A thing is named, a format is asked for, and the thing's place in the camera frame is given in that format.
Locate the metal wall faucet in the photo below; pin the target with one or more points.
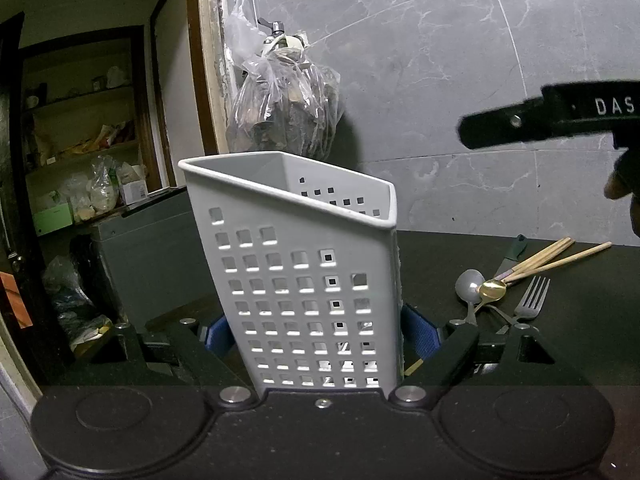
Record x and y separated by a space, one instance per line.
267 24

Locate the small white box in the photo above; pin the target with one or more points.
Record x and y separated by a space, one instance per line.
134 190

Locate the orange door poster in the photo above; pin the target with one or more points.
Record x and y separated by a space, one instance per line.
15 300

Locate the silver spoon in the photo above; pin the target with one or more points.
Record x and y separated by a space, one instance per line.
467 285

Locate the silver fork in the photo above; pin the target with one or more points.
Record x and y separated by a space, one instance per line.
531 302

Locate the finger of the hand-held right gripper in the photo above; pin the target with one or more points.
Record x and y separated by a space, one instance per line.
495 125

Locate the clear plastic bag dark contents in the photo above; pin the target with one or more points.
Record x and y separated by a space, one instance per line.
280 110

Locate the person's right hand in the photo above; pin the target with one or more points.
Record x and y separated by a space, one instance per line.
617 185

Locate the plastic bags on shelf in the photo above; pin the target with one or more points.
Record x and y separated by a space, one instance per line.
100 190

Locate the green box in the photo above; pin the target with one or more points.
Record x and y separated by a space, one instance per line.
52 220

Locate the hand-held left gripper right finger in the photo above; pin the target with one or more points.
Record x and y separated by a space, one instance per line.
419 334

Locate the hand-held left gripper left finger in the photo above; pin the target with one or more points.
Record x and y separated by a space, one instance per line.
216 334

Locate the plastic bags on floor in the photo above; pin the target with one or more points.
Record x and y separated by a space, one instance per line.
70 300

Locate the wooden shelf unit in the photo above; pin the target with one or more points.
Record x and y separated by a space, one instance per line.
85 95

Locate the white faucet fitting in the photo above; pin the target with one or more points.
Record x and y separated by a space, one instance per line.
292 42

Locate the thin empty plastic bag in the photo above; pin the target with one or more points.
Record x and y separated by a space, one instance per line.
240 35

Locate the wooden door frame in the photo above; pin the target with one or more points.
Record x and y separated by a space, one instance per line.
210 60

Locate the grey cabinet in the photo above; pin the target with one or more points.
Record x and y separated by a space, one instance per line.
150 250

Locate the dark wooden door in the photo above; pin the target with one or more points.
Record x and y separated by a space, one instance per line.
20 185

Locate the white perforated utensil holder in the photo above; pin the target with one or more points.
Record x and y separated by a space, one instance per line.
345 240

